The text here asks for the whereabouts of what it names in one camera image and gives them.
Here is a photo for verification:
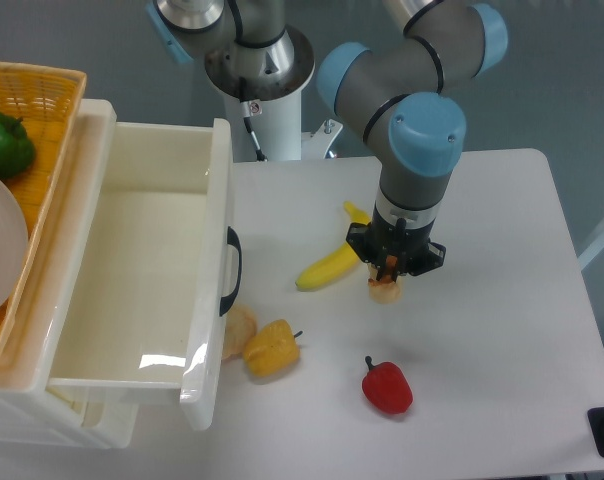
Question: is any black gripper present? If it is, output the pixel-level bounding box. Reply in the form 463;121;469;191
346;210;446;283

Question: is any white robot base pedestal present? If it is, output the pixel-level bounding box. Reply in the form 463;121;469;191
204;25;344;163

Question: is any yellow woven basket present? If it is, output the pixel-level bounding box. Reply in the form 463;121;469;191
0;61;87;357

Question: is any white plate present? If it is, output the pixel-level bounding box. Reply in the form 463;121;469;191
0;180;28;307

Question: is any black drawer handle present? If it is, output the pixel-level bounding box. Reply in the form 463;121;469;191
219;226;243;317

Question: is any yellow bell pepper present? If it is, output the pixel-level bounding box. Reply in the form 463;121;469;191
242;319;300;378

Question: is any square toasted bread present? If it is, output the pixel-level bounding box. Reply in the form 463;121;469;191
368;256;402;304

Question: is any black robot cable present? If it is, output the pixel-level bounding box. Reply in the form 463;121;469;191
237;77;269;163

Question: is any round bread roll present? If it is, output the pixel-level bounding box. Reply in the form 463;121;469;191
222;304;257;360

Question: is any open upper white drawer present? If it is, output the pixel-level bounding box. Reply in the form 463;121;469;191
48;119;234;430

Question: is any red bell pepper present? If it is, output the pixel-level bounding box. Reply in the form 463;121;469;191
361;356;413;415

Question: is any yellow banana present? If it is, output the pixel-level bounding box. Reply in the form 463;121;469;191
295;200;372;293

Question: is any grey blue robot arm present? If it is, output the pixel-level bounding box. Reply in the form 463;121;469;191
147;1;508;282

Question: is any green bell pepper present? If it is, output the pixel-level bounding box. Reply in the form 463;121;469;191
0;112;36;180

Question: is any white drawer cabinet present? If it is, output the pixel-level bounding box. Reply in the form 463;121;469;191
0;99;137;449

